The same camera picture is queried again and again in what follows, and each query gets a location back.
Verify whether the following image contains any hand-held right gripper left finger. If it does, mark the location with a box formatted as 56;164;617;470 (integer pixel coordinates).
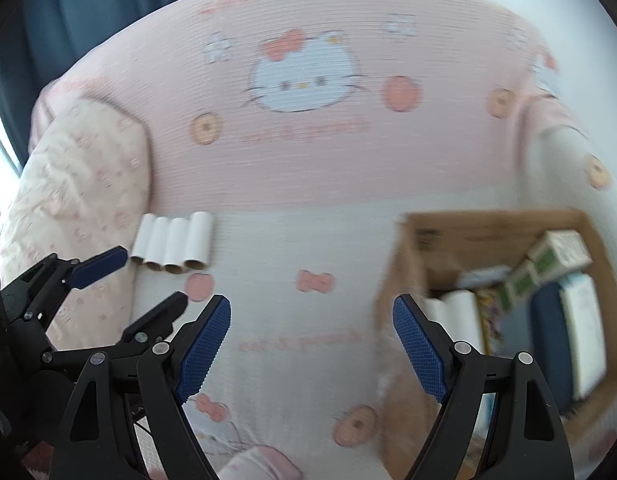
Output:
47;295;232;480

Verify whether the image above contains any small green white box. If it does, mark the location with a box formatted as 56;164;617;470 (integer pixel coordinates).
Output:
499;260;537;312

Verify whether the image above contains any colourful printed packet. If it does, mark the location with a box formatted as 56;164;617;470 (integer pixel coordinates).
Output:
476;287;505;352

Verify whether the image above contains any large green white box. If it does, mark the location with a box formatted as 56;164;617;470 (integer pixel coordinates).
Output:
526;230;594;286

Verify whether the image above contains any white blue packet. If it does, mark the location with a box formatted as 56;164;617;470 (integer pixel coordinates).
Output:
459;266;512;289

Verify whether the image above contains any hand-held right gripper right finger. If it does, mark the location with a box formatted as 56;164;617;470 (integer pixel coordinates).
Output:
393;294;574;480

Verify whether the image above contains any dark blue pouch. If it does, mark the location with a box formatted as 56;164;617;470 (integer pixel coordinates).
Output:
531;282;577;413

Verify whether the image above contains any dark blue cloth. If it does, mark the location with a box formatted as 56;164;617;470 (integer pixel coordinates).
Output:
0;0;230;161

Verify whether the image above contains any white paper roll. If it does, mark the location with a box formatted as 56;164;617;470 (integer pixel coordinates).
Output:
421;297;447;328
441;290;487;356
182;211;213;270
130;213;156;267
163;216;190;275
144;216;172;272

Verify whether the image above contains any pink printed blanket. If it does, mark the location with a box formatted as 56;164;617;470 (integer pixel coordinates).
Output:
0;0;617;480

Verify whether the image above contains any brown cardboard box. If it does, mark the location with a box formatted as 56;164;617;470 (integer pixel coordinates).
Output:
376;210;617;467

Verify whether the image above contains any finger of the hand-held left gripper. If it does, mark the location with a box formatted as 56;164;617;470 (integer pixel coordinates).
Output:
41;291;189;368
1;246;129;333

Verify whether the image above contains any pink patterned quilt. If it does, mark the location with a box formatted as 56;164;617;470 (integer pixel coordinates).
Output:
0;95;154;353

